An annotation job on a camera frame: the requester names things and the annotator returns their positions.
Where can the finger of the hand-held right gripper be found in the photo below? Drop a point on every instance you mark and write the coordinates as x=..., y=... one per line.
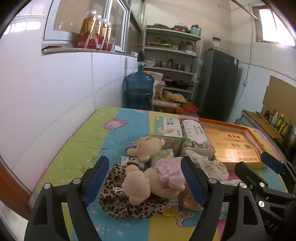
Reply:
x=272, y=162
x=249, y=172

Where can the beige plush toy purple bow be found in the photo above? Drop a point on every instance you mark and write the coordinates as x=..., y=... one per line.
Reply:
x=146, y=148

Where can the black and white printed packet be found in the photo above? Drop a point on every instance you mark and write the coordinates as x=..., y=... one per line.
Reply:
x=130, y=160

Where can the white floral lace cloth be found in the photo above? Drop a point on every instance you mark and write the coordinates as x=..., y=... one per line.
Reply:
x=212, y=166

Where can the teal canister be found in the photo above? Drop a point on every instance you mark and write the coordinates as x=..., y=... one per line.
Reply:
x=195, y=30

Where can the striped cartoon sheep blanket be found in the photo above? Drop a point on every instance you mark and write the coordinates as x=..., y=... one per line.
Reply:
x=69, y=150

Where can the brown wooden panel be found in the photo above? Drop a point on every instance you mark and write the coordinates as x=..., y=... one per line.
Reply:
x=11, y=187

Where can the metal pots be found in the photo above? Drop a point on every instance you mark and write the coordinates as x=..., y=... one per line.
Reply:
x=168, y=64

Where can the red plastic basin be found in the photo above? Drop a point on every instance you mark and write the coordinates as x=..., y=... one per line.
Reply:
x=190, y=108

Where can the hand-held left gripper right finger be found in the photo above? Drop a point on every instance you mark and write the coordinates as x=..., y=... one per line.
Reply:
x=192, y=183

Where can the flat red pan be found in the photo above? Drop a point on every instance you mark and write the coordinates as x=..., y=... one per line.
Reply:
x=160, y=26

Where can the orange and gold box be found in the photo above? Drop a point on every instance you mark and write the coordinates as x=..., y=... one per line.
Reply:
x=231, y=148

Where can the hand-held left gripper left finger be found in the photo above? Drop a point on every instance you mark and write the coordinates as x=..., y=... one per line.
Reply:
x=97, y=180

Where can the stack of white bowls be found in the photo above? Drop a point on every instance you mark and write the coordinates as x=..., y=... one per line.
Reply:
x=150, y=63

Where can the small high window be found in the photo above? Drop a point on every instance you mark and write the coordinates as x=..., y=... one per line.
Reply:
x=272, y=25

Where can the blue water jug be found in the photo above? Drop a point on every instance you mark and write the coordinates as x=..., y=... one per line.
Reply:
x=138, y=88

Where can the grey metal shelf rack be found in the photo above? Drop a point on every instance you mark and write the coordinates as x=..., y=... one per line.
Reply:
x=171, y=49

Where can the floral tissue box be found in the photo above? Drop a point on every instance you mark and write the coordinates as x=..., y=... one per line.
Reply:
x=196, y=136

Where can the black wok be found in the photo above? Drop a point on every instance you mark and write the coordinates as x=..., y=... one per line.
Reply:
x=182, y=84

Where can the glass jar with brown lid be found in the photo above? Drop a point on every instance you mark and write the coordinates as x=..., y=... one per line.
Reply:
x=216, y=44

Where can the red pot with glass lid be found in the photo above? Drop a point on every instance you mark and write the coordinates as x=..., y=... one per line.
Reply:
x=180, y=28

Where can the white and green mask box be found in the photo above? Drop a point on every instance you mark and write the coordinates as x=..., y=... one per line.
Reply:
x=168, y=129

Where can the pale blue tissue packet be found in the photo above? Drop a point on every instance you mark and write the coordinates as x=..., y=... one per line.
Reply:
x=167, y=154

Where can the beige plush toy pink dress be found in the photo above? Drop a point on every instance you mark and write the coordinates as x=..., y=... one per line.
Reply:
x=152, y=179

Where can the cardboard sheet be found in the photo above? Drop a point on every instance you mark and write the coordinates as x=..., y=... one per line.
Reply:
x=279, y=97

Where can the bunch of bananas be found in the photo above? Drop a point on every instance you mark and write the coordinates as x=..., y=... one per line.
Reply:
x=159, y=96

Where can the dark grey refrigerator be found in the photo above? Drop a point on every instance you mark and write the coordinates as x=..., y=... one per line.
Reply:
x=217, y=88

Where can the leopard print cloth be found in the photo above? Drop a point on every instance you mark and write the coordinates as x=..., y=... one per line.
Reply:
x=115, y=204

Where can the bread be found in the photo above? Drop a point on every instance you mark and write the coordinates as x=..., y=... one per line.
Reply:
x=188, y=201

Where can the black water pump dispenser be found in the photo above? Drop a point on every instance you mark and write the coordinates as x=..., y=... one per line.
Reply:
x=141, y=58

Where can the wooden cutting board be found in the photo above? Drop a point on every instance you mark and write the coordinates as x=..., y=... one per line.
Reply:
x=261, y=122

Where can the white frame sliding window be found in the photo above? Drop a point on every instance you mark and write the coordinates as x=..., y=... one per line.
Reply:
x=69, y=20

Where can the white flour bag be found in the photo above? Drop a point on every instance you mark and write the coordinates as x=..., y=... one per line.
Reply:
x=157, y=77

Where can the row of condiment bottles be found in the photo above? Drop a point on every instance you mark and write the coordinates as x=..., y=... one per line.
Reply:
x=281, y=122

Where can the red cooking pot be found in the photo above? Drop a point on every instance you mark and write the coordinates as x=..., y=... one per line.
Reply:
x=168, y=82

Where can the rolled bamboo mat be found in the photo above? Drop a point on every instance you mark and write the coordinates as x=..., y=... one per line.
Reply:
x=165, y=103

